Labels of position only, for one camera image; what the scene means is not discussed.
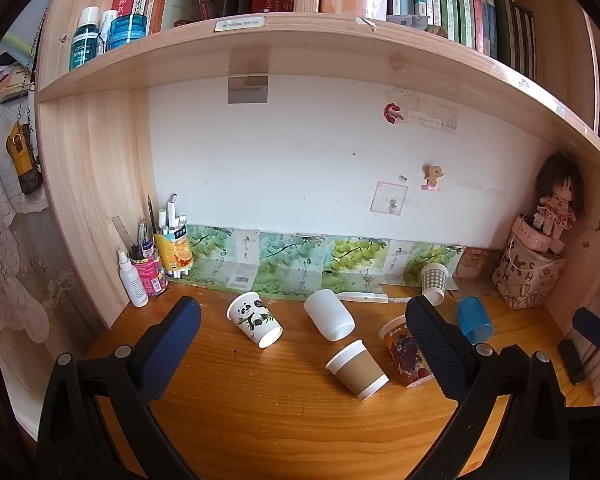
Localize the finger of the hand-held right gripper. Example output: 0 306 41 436
572 306 600 356

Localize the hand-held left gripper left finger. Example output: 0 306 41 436
37 296 202 480

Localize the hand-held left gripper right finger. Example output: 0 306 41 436
405 296 571 480

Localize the red printed paper cup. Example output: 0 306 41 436
378 314 437 387

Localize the blue plastic cup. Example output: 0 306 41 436
456 296 495 345

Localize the checkered paper cup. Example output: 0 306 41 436
420 262 449 307

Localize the brown sleeve paper cup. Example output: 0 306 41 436
325 339 390 402

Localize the panda print paper cup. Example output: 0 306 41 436
227 291 284 350

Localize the white plastic cup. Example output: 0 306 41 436
303 288 356 342

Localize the black rectangular device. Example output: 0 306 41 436
558 339 587 386

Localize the white spray bottle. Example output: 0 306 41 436
118 249 149 308

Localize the pink can pen holder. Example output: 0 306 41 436
130 242 170 297

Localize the patterned fabric basket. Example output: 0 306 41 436
494 240 565 309

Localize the white paper strip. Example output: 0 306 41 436
337 291 396 305

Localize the orange carton pen holder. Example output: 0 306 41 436
153 227 195 278

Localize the pink patterned paper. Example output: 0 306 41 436
455 247 501 281

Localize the pink round box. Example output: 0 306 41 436
511 214 556 253

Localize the clear plastic ruler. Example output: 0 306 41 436
111 216 131 256

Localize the brown-haired rag doll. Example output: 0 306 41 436
535 152 586 241

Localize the green grape-print cardboard strip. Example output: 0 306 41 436
182 225 465 297

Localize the square pink-edged sticker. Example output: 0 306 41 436
371 180 409 216

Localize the white lace curtain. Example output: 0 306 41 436
0 105 81 346

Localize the pale paper note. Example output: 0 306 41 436
420 105 458 133

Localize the brown yellow hanging bag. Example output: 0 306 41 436
5 122 44 196

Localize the blue cosmetic jar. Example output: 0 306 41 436
107 14 148 52

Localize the teal bottle white cap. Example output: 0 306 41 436
69 6 101 72

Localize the wooden bookshelf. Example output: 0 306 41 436
34 0 600 406

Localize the small white cap bottle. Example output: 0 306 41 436
98 10 118 56

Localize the white shelf label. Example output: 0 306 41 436
214 16 268 32

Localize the yellow figure wall hook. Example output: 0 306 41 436
421 164 447 192

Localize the metal bag chain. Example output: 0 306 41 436
15 5 48 126

